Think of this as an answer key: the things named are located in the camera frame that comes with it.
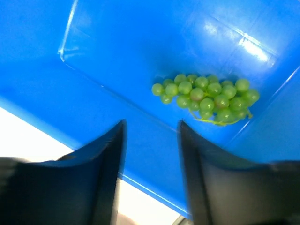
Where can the blue plastic bin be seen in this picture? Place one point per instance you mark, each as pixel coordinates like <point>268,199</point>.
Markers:
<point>73,68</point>

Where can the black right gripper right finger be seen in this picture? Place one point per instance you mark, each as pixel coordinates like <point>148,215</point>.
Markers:
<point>225,189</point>

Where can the green grape bunch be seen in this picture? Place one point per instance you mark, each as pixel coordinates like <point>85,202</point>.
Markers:
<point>209,99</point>

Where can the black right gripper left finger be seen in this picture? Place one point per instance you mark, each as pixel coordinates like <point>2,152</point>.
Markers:
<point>77,189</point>

